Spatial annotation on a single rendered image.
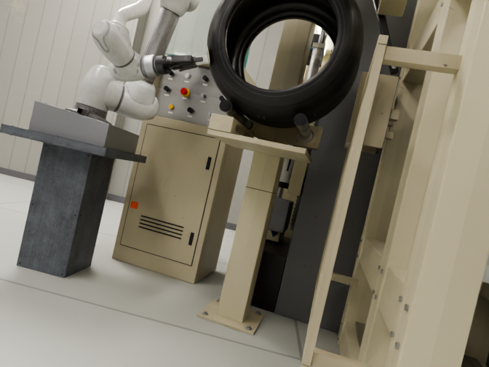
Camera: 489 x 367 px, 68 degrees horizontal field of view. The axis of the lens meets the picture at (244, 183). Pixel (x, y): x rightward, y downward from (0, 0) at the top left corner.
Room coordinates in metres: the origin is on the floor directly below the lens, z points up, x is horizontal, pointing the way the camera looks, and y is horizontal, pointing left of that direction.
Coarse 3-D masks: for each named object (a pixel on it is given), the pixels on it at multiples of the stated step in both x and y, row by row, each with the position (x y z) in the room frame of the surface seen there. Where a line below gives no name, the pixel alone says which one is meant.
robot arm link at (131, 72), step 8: (136, 56) 1.48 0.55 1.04; (112, 64) 1.51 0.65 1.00; (128, 64) 1.45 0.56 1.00; (136, 64) 1.48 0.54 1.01; (112, 72) 1.52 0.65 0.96; (120, 72) 1.49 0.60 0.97; (128, 72) 1.48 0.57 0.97; (136, 72) 1.49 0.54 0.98; (120, 80) 1.55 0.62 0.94; (128, 80) 1.54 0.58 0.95; (136, 80) 1.54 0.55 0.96
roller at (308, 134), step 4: (296, 116) 1.25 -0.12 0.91; (300, 116) 1.25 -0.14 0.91; (304, 116) 1.25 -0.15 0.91; (296, 120) 1.25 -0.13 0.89; (300, 120) 1.25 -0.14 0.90; (304, 120) 1.25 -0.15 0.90; (296, 124) 1.26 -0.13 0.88; (300, 124) 1.25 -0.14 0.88; (304, 124) 1.25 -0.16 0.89; (308, 124) 1.32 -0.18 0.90; (300, 128) 1.30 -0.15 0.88; (304, 128) 1.31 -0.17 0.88; (308, 128) 1.36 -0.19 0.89; (300, 132) 1.39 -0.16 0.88; (304, 132) 1.38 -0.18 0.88; (308, 132) 1.41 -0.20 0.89; (304, 136) 1.47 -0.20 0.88; (308, 136) 1.49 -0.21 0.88; (304, 140) 1.58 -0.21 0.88; (308, 140) 1.57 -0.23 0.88
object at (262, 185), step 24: (288, 24) 1.66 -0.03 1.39; (312, 24) 1.65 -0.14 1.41; (288, 48) 1.65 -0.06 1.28; (288, 72) 1.64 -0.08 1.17; (264, 168) 1.65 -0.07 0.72; (264, 192) 1.64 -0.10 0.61; (240, 216) 1.66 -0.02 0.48; (264, 216) 1.63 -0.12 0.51; (240, 240) 1.65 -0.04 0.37; (264, 240) 1.72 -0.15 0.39; (240, 264) 1.65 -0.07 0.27; (240, 288) 1.64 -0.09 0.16; (240, 312) 1.64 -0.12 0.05
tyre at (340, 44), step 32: (224, 0) 1.34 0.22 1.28; (256, 0) 1.50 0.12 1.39; (288, 0) 1.53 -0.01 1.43; (320, 0) 1.48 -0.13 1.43; (352, 0) 1.25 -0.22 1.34; (224, 32) 1.32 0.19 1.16; (256, 32) 1.58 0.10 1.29; (352, 32) 1.22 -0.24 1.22; (224, 64) 1.31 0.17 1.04; (352, 64) 1.24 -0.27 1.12; (256, 96) 1.28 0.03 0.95; (288, 96) 1.25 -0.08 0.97; (320, 96) 1.25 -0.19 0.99
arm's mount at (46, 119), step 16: (32, 112) 1.64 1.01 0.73; (48, 112) 1.63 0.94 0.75; (64, 112) 1.63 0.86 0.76; (32, 128) 1.64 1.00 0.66; (48, 128) 1.63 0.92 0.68; (64, 128) 1.63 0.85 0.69; (80, 128) 1.62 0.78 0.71; (96, 128) 1.62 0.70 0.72; (112, 128) 1.65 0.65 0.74; (96, 144) 1.61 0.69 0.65; (112, 144) 1.69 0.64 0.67; (128, 144) 1.86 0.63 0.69
